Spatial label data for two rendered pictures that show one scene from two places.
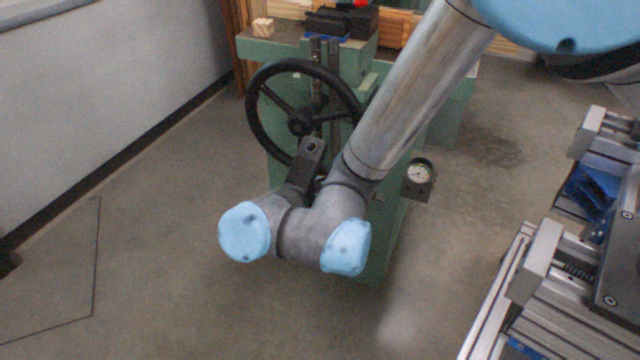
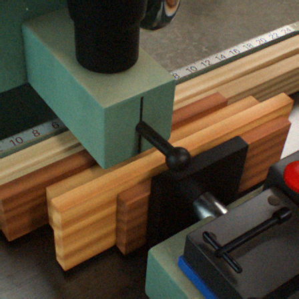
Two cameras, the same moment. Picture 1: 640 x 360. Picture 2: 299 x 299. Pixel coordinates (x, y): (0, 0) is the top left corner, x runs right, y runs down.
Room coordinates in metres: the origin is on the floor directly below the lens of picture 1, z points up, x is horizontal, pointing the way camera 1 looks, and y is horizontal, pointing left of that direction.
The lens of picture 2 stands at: (0.77, 0.22, 1.33)
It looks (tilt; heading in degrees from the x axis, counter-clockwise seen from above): 45 degrees down; 299
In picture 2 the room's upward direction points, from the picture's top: 4 degrees clockwise
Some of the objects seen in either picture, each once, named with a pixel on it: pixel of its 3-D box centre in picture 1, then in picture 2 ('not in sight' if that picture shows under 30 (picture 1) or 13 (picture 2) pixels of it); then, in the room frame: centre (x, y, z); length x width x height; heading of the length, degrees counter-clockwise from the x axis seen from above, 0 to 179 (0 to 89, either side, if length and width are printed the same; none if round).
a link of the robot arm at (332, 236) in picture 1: (329, 232); not in sight; (0.32, -0.02, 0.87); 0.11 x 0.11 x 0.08; 70
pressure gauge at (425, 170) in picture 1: (419, 172); not in sight; (0.69, -0.26, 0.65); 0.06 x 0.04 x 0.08; 67
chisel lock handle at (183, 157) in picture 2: not in sight; (160, 141); (0.92, -0.07, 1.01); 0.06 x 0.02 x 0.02; 157
